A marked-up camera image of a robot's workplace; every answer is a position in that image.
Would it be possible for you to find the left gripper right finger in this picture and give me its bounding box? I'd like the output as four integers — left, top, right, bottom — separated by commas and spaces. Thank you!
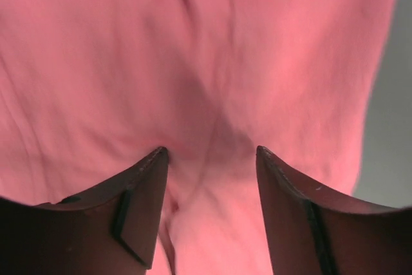
256, 146, 411, 275

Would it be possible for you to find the salmon pink t shirt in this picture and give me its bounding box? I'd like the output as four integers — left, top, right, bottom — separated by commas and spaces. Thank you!
1, 0, 395, 274

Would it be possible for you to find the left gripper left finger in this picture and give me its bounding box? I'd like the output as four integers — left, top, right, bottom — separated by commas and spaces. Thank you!
1, 147, 169, 275

